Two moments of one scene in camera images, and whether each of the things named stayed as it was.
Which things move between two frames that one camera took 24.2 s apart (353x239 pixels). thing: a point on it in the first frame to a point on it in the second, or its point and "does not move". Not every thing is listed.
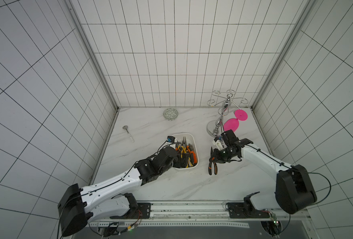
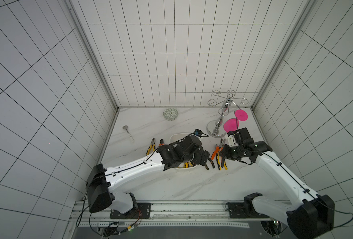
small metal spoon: [125, 127] does not move
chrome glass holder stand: [213, 127] does not move
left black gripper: [176, 158] to [199, 154]
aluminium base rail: [293, 213] does not move
